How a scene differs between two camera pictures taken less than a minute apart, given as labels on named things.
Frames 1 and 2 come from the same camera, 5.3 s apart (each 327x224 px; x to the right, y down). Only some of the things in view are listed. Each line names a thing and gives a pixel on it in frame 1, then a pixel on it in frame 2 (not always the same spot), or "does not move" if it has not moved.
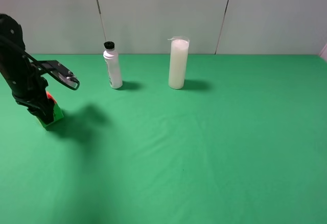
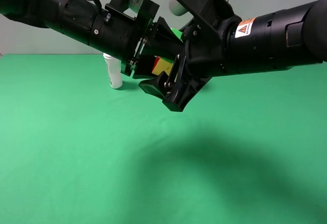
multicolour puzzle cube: (57, 113) to (162, 65)
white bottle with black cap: (111, 55) does not move
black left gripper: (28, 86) to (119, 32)
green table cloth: (244, 143) does not move
